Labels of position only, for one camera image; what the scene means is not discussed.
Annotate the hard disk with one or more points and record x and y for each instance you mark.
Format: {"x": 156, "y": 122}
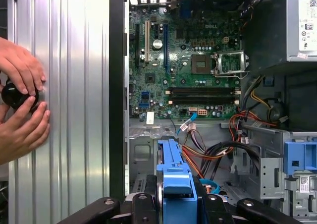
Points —
{"x": 177, "y": 182}

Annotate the CPU socket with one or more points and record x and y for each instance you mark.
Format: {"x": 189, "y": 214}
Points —
{"x": 200, "y": 64}

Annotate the silver coin battery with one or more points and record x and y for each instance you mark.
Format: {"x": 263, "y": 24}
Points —
{"x": 157, "y": 43}

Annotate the person's left hand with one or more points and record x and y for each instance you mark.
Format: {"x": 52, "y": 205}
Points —
{"x": 22, "y": 65}

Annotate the black open PC case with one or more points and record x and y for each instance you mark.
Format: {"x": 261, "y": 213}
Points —
{"x": 116, "y": 85}

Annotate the white expansion slot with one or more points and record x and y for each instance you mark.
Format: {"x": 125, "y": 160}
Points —
{"x": 147, "y": 40}

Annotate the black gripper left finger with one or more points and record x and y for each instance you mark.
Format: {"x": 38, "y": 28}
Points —
{"x": 144, "y": 209}

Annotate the black RAM slot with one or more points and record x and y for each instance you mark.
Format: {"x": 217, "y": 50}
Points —
{"x": 203, "y": 98}
{"x": 203, "y": 93}
{"x": 203, "y": 102}
{"x": 203, "y": 88}

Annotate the black square chipset chip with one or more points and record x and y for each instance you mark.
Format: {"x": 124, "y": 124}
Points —
{"x": 150, "y": 77}

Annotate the short black expansion slot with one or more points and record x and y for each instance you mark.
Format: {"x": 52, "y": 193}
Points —
{"x": 157, "y": 29}

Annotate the person's right hand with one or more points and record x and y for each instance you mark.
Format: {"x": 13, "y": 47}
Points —
{"x": 24, "y": 132}

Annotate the long blue expansion slot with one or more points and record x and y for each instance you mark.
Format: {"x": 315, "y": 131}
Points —
{"x": 166, "y": 48}

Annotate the blue plastic drive latch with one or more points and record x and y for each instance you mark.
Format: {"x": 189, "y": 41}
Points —
{"x": 294, "y": 152}

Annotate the metal optical drive cage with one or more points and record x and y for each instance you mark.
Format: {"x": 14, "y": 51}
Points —
{"x": 270, "y": 182}

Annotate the metal disk bay cage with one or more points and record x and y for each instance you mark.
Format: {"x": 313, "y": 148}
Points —
{"x": 141, "y": 154}

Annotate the small round black tool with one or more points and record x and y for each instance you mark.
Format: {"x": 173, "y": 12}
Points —
{"x": 15, "y": 97}

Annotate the metal socket cover frame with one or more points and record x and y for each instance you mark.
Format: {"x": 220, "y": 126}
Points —
{"x": 243, "y": 60}

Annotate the grey power supply unit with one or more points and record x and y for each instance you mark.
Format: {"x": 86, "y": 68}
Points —
{"x": 302, "y": 23}

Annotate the long black expansion slot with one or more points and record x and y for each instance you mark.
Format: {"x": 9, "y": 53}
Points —
{"x": 137, "y": 48}

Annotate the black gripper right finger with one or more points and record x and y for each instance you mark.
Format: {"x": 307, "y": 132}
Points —
{"x": 216, "y": 209}

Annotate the green motherboard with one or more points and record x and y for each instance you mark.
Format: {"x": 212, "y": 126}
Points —
{"x": 158, "y": 85}

